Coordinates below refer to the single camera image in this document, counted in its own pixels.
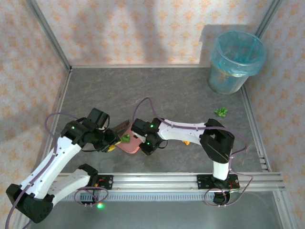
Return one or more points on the pink dustpan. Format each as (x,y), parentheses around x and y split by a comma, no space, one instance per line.
(131,146)

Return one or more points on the aluminium table edge rail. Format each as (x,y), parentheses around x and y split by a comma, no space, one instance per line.
(55,112)
(143,66)
(253,124)

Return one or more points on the blue plastic bin liner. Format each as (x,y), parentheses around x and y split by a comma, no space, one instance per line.
(257,68)

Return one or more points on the aluminium frame post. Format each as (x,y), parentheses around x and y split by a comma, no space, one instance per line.
(283,210)
(268,17)
(50,33)

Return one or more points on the translucent trash bin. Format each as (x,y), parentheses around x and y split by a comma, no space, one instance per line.
(224,86)

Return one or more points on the aluminium mounting rail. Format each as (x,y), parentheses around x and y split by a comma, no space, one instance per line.
(155,182)

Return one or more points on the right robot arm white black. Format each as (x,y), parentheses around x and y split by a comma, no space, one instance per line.
(181,132)

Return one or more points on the orange paper scrap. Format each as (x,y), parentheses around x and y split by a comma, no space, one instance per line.
(186,143)

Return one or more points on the brown hand brush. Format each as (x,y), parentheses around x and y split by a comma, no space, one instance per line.
(122,126)

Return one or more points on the green paper scrap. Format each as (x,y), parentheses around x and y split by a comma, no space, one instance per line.
(125,138)
(221,111)

